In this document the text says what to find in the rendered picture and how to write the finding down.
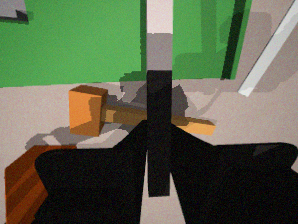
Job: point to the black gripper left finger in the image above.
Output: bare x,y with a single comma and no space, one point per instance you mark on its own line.
122,165

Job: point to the green flat mat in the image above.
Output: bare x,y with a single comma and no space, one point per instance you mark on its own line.
90,41

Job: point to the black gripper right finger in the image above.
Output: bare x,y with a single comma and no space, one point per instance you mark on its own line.
198,168

